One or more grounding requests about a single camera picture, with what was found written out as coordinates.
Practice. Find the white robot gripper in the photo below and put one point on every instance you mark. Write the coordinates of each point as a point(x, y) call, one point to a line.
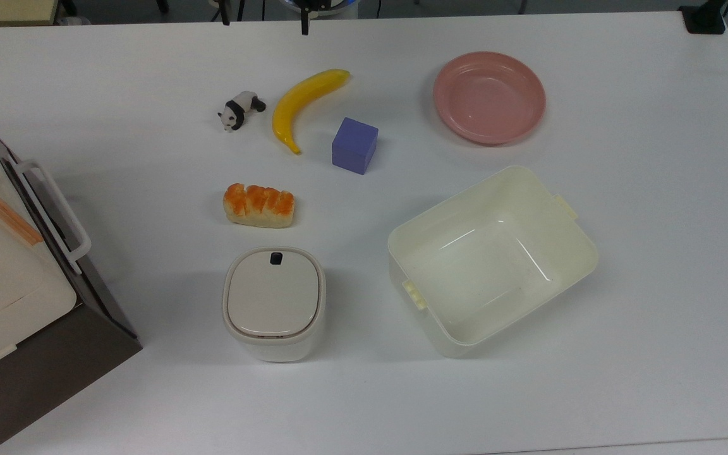
point(346, 5)

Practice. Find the purple cube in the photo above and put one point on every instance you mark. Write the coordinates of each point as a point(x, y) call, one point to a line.
point(354, 145)

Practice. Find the pink round plate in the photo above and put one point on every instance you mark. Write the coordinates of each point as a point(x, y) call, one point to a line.
point(489, 97)

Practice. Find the black thin stand leg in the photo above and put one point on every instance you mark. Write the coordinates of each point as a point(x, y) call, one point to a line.
point(225, 11)

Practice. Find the yellow toy banana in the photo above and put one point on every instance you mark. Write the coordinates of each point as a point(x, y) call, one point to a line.
point(294, 104)

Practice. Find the black white panda figurine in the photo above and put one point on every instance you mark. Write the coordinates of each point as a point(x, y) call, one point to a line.
point(240, 109)

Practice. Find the orange toy bread loaf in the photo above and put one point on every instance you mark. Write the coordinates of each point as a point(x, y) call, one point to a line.
point(258, 205)

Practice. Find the white lidded trash bin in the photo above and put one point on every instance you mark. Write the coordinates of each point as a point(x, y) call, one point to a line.
point(273, 302)

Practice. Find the wooden side table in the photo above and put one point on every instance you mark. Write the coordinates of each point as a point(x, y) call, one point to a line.
point(5, 10)

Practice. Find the cream plastic storage tub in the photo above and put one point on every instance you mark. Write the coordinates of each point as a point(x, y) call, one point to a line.
point(491, 260)

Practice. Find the white toaster oven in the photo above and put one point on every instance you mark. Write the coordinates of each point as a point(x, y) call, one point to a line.
point(60, 316)

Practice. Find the black table clamp mount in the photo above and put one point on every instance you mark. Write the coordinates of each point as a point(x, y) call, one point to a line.
point(705, 16)

